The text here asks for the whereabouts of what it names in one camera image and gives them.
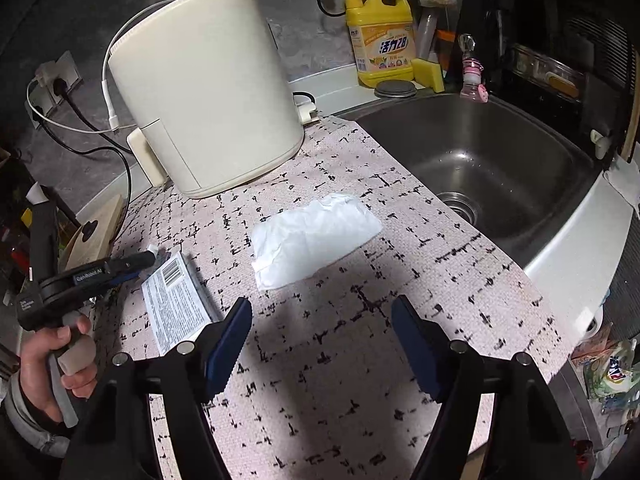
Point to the grey wall socket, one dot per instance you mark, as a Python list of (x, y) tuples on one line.
[(70, 67), (35, 110)]

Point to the patterned counter mat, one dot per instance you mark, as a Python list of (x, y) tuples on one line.
[(350, 385)]

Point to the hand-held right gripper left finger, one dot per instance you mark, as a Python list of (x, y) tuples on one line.
[(225, 355)]

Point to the cream air fryer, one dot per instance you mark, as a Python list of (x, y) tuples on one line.
[(200, 85)]

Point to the grey sink strainer lid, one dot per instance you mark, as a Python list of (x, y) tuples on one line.
[(395, 89)]

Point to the large white tissue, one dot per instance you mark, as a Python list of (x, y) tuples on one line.
[(310, 240)]

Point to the pink faucet filter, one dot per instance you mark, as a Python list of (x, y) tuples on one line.
[(474, 77)]

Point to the white wall hook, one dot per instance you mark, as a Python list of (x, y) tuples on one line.
[(601, 142)]

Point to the colourful plastic bags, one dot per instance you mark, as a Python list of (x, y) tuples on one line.
[(610, 370)]

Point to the person's left forearm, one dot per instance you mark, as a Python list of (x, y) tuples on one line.
[(25, 435)]

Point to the steel sink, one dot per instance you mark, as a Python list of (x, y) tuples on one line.
[(500, 160)]

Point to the white plug adapter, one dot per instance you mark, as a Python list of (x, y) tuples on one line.
[(46, 73)]

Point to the clear plastic cup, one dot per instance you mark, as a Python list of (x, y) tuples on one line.
[(428, 35)]

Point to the person's left hand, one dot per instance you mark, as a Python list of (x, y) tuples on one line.
[(37, 375)]

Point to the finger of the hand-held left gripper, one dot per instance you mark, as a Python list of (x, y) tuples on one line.
[(130, 262)]

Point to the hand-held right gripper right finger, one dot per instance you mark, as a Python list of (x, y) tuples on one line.
[(417, 355)]

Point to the yellow sponge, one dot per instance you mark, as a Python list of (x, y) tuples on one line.
[(429, 75)]

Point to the yellow detergent bottle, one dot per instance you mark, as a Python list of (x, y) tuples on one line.
[(382, 45)]

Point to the white labelled packet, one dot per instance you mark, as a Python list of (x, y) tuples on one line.
[(175, 305)]

